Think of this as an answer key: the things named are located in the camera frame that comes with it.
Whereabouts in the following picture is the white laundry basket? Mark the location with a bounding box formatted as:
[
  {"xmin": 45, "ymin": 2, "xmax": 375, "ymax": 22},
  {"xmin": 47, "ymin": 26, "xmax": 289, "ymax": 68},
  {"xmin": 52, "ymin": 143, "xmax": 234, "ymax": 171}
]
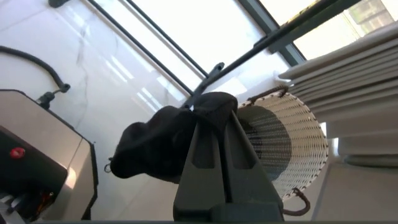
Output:
[{"xmin": 238, "ymin": 85, "xmax": 329, "ymax": 217}]

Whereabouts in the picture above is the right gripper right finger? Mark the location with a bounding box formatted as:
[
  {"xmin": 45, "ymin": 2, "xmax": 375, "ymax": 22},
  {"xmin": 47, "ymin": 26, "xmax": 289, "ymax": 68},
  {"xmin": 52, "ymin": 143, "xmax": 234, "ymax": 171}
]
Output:
[{"xmin": 222, "ymin": 111, "xmax": 284, "ymax": 220}]

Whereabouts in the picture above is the black garment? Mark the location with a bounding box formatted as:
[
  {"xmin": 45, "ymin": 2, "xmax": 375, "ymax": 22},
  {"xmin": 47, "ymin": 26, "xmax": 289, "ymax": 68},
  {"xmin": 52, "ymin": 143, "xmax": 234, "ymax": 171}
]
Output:
[{"xmin": 104, "ymin": 91, "xmax": 239, "ymax": 184}]

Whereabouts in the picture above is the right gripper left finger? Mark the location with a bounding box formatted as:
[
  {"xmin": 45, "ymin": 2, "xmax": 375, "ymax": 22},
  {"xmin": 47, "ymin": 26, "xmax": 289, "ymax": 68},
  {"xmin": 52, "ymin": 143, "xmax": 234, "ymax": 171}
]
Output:
[{"xmin": 173, "ymin": 121, "xmax": 231, "ymax": 220}]

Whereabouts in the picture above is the black cable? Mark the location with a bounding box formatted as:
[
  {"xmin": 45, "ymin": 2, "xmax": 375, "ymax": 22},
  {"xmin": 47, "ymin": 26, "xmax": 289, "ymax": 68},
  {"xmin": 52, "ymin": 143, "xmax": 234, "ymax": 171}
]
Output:
[{"xmin": 0, "ymin": 45, "xmax": 72, "ymax": 110}]

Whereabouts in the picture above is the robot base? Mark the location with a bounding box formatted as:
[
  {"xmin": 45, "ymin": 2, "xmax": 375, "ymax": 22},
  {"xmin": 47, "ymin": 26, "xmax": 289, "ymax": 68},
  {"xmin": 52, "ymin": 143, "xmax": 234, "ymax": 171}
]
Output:
[{"xmin": 0, "ymin": 89, "xmax": 99, "ymax": 222}]

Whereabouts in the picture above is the black clothes rack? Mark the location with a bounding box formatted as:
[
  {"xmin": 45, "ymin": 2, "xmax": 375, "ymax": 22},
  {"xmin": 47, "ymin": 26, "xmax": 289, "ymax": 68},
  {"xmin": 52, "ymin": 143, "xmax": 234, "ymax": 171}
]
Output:
[{"xmin": 48, "ymin": 0, "xmax": 340, "ymax": 110}]

